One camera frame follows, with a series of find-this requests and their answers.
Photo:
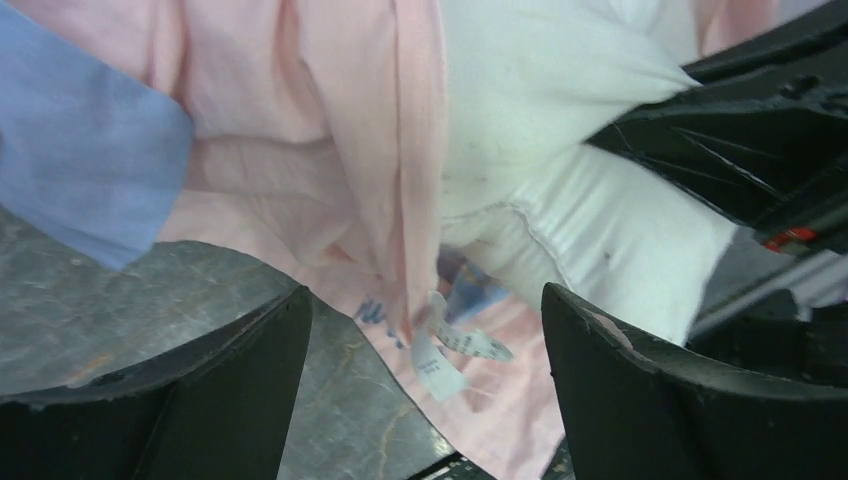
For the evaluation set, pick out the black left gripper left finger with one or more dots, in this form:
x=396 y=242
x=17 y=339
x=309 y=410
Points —
x=217 y=407

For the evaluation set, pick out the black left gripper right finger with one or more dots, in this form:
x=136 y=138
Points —
x=635 y=406

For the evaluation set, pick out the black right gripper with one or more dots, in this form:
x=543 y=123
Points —
x=762 y=137

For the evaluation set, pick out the white pillow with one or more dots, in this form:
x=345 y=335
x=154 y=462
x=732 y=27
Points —
x=528 y=200

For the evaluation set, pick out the blue and pink printed pillowcase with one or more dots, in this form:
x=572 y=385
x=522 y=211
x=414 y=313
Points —
x=310 y=135

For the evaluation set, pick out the white pillowcase care labels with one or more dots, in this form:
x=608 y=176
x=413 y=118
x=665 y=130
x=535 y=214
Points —
x=433 y=336

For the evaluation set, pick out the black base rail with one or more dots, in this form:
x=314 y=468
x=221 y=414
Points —
x=504 y=420

